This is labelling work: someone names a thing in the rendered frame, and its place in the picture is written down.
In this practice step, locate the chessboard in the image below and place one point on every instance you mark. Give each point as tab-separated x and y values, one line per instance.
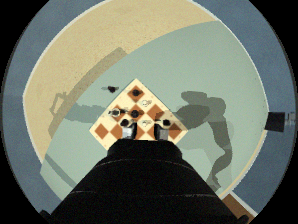
107	129

